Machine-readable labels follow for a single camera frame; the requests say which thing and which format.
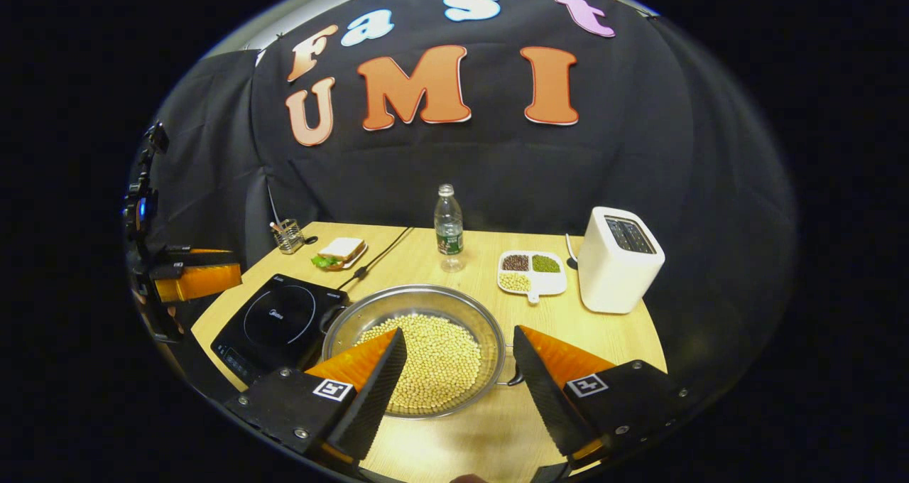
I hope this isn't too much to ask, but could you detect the white divided dish with beans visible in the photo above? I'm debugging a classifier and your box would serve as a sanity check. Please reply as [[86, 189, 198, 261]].
[[497, 250, 568, 305]]

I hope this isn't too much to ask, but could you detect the sandwich with lettuce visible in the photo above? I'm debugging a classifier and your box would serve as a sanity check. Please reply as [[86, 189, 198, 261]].
[[311, 238, 366, 269]]

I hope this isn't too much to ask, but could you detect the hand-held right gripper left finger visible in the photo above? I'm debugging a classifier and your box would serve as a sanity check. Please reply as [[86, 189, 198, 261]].
[[226, 327, 409, 466]]

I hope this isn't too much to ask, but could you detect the white toaster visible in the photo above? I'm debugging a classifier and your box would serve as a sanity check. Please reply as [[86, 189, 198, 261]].
[[577, 206, 666, 315]]

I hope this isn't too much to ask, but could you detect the small white plate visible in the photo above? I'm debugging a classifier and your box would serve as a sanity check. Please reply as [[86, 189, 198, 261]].
[[323, 245, 369, 271]]

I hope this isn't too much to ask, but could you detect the black induction cooktop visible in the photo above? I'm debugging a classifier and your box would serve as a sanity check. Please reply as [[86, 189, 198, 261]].
[[211, 273, 350, 386]]

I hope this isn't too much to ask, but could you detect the steel pot with black handles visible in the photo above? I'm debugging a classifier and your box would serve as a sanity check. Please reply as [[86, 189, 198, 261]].
[[320, 284, 526, 420]]

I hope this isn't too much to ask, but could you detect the wire mesh holder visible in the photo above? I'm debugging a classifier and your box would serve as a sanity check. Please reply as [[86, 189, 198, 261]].
[[270, 218, 305, 255]]

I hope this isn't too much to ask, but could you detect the black power cable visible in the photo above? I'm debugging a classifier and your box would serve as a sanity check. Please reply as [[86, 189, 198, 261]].
[[337, 226, 415, 291]]

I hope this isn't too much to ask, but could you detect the clear plastic water bottle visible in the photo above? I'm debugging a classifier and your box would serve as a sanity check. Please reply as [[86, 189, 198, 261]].
[[434, 183, 466, 273]]

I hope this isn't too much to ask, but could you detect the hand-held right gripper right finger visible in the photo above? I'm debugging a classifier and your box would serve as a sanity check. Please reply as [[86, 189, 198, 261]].
[[513, 325, 686, 470]]

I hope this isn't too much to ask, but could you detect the pile of yellow soybeans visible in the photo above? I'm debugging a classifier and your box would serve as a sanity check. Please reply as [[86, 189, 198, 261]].
[[355, 314, 484, 414]]

